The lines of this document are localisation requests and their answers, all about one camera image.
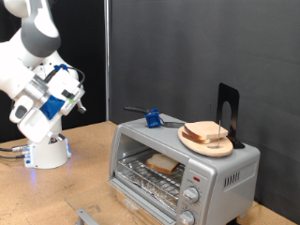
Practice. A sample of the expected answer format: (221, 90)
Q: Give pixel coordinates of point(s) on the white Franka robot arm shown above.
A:
(37, 37)

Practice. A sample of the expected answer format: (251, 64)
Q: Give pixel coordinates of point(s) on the aluminium foil tray liner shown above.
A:
(140, 185)

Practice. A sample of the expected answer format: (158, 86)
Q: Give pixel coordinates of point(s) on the silver toaster oven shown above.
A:
(231, 200)

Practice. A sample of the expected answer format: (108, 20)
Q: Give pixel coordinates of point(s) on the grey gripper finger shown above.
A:
(56, 137)
(81, 108)

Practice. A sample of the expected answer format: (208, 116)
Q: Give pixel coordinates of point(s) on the round wooden plate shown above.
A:
(212, 150)

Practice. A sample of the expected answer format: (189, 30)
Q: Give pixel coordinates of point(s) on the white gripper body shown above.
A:
(32, 128)

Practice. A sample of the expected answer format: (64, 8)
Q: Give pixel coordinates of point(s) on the vertical metal pole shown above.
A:
(107, 47)

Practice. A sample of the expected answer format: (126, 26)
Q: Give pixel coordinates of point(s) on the red oven indicator light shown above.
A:
(196, 179)

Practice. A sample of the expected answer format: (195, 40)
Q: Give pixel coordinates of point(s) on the thin metal pin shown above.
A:
(219, 136)

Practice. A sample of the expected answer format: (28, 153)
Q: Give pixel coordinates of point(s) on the silver oven knob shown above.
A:
(187, 217)
(191, 194)

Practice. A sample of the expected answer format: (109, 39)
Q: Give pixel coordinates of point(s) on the white bread slice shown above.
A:
(204, 128)
(162, 163)
(193, 139)

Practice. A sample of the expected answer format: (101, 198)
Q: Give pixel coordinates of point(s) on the black metal bookend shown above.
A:
(225, 93)

